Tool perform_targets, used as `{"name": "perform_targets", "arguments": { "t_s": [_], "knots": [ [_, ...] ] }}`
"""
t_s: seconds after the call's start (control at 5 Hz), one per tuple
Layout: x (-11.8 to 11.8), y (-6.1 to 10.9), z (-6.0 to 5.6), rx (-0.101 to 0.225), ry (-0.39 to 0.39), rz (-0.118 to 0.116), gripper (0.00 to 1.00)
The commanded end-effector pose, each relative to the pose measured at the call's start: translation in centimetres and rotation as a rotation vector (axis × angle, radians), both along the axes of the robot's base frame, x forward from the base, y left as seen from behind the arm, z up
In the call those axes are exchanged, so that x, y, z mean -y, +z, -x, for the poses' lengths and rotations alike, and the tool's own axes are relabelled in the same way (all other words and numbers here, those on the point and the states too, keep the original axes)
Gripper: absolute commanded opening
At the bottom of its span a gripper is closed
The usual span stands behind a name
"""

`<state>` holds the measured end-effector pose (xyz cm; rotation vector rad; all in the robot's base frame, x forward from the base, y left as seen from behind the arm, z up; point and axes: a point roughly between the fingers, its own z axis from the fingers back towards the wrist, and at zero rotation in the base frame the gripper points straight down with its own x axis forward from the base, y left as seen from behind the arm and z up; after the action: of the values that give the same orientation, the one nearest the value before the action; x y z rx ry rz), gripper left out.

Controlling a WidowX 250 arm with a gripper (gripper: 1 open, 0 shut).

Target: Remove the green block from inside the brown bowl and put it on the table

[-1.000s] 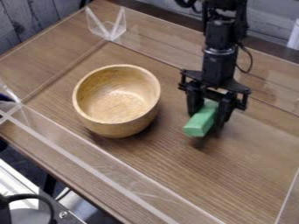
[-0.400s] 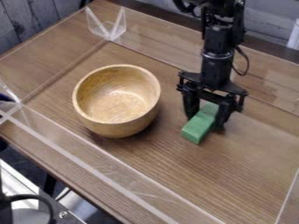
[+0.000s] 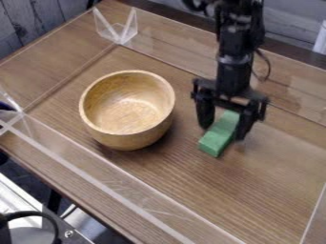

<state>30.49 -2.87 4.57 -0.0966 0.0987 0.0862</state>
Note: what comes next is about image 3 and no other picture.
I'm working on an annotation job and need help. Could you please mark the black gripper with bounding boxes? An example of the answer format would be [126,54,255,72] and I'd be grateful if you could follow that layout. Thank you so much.
[191,58,268,141]

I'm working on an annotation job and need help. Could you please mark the green rectangular block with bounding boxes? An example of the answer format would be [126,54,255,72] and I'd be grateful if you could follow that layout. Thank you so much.
[199,111,239,157]

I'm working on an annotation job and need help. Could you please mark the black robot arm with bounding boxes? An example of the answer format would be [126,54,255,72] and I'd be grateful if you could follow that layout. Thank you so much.
[181,0,271,140]

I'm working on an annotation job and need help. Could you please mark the brown wooden bowl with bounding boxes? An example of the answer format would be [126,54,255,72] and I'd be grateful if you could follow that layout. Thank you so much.
[78,70,176,151]

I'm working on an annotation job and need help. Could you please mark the clear acrylic front barrier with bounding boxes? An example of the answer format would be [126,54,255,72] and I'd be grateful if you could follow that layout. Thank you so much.
[0,92,245,244]

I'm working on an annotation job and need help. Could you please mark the black table leg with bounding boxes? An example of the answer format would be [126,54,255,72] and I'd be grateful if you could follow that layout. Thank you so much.
[46,190,62,214]

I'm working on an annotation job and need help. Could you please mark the white post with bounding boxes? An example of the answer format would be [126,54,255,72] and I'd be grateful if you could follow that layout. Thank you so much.
[312,20,326,54]

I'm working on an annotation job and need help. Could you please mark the clear acrylic corner bracket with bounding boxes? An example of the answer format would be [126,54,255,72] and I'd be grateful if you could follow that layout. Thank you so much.
[92,8,137,45]

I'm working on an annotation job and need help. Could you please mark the grey metal bracket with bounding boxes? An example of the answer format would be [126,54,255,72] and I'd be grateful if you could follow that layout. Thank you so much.
[37,210,94,244]

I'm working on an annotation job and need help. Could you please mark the black cable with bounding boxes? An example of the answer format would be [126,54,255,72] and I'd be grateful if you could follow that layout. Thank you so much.
[0,211,61,244]

